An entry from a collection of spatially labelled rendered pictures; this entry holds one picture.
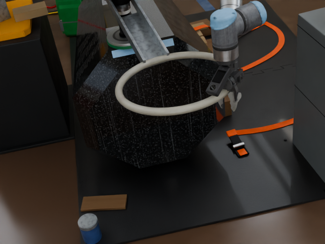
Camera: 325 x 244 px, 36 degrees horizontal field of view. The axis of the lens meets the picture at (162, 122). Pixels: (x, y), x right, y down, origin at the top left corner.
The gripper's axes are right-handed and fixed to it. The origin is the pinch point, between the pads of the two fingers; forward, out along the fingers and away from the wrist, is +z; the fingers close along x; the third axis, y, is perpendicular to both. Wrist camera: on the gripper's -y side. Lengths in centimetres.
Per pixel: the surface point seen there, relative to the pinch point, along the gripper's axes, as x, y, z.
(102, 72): 83, 14, 10
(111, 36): 85, 27, -4
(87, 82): 91, 9, 15
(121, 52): 77, 23, 2
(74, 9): 242, 131, 41
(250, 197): 17, 39, 84
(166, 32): 65, 46, -1
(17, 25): 160, 22, -1
